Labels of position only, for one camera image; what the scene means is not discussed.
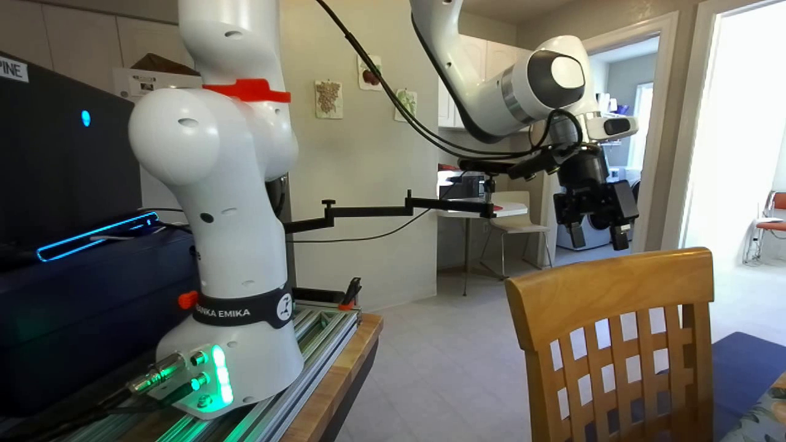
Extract green leaf wall picture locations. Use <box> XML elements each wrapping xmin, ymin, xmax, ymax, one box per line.
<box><xmin>394</xmin><ymin>87</ymin><xmax>421</xmax><ymax>125</ymax></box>

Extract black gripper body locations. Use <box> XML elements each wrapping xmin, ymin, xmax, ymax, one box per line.
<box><xmin>552</xmin><ymin>148</ymin><xmax>643</xmax><ymax>231</ymax></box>

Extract cherry wall picture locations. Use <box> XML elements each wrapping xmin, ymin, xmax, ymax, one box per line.
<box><xmin>357</xmin><ymin>55</ymin><xmax>385</xmax><ymax>94</ymax></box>

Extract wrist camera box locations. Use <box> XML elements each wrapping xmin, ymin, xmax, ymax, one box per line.
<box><xmin>582</xmin><ymin>114</ymin><xmax>642</xmax><ymax>142</ymax></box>

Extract flower wall picture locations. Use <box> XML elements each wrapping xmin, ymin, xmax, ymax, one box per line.
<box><xmin>311</xmin><ymin>78</ymin><xmax>346</xmax><ymax>122</ymax></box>

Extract aluminium rail base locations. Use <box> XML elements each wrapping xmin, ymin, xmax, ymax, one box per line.
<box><xmin>68</xmin><ymin>299</ymin><xmax>363</xmax><ymax>442</ymax></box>

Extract lemon print tablecloth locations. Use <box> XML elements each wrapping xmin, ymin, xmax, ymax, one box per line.
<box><xmin>722</xmin><ymin>374</ymin><xmax>786</xmax><ymax>442</ymax></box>

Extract dark blue equipment case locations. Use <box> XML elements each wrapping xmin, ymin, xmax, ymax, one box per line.
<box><xmin>0</xmin><ymin>220</ymin><xmax>202</xmax><ymax>418</ymax></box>

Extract wooden lattice-back chair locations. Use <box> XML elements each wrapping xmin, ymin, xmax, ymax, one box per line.
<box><xmin>504</xmin><ymin>246</ymin><xmax>718</xmax><ymax>442</ymax></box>

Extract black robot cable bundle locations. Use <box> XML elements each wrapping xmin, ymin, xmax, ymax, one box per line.
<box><xmin>314</xmin><ymin>0</ymin><xmax>585</xmax><ymax>164</ymax></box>

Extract black red clamp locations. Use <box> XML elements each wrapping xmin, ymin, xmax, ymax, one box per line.
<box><xmin>293</xmin><ymin>274</ymin><xmax>365</xmax><ymax>315</ymax></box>

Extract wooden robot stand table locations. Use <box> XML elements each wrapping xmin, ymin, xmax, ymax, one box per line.
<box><xmin>281</xmin><ymin>311</ymin><xmax>385</xmax><ymax>442</ymax></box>

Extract black stereo camera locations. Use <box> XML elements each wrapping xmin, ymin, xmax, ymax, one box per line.
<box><xmin>440</xmin><ymin>157</ymin><xmax>535</xmax><ymax>204</ymax></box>

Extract thin black cable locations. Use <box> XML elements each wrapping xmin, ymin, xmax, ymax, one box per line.
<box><xmin>293</xmin><ymin>206</ymin><xmax>438</xmax><ymax>246</ymax></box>

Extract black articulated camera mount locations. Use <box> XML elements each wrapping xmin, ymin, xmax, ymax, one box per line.
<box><xmin>282</xmin><ymin>188</ymin><xmax>498</xmax><ymax>236</ymax></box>

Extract white side table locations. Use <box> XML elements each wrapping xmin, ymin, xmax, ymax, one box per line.
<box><xmin>434</xmin><ymin>199</ymin><xmax>551</xmax><ymax>299</ymax></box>

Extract black computer tower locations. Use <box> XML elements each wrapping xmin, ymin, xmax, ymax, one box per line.
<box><xmin>0</xmin><ymin>51</ymin><xmax>148</xmax><ymax>250</ymax></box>

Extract navy blue placemat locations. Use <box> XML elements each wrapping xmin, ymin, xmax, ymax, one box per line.
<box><xmin>709</xmin><ymin>330</ymin><xmax>786</xmax><ymax>442</ymax></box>

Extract cardboard box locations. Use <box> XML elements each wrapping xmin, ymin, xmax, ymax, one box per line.
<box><xmin>111</xmin><ymin>51</ymin><xmax>203</xmax><ymax>102</ymax></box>

